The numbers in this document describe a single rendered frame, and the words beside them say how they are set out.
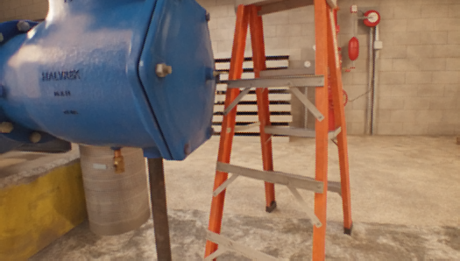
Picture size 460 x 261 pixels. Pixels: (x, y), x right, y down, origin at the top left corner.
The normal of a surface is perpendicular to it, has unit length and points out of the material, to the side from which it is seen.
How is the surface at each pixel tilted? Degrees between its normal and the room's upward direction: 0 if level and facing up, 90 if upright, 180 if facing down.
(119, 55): 81
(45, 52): 75
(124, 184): 90
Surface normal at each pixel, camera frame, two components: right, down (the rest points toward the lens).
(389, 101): -0.21, 0.13
